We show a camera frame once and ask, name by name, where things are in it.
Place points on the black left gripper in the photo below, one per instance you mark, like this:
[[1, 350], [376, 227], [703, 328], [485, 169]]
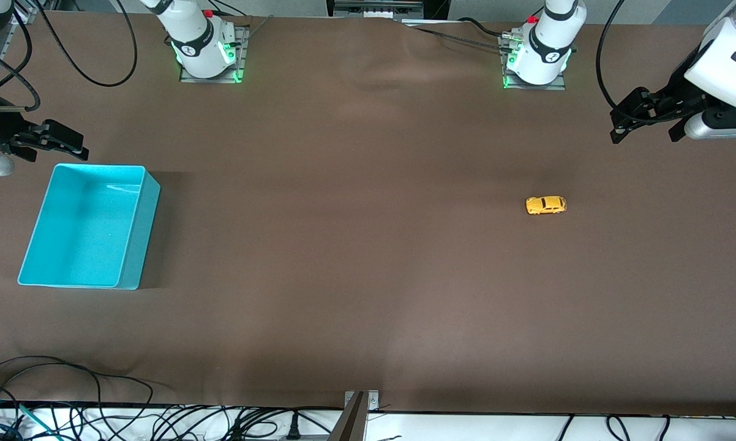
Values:
[[676, 95]]

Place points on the yellow beetle toy car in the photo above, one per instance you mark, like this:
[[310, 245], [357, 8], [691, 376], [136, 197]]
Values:
[[546, 205]]

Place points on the teal plastic storage bin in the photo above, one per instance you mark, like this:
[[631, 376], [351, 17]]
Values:
[[80, 233]]

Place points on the grey power strip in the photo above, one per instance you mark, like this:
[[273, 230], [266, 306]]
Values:
[[374, 9]]

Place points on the brown table cloth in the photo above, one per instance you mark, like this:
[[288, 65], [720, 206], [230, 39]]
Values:
[[368, 245]]

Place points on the black power plug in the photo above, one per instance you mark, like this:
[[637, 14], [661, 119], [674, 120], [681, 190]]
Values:
[[293, 429]]

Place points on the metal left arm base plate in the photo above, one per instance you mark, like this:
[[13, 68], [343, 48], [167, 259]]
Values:
[[536, 87]]

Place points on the aluminium frame rail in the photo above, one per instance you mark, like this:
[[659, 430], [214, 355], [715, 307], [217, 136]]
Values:
[[25, 15]]

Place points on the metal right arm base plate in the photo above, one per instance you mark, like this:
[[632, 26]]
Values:
[[243, 55]]

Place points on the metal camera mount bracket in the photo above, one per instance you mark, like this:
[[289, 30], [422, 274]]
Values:
[[360, 401]]

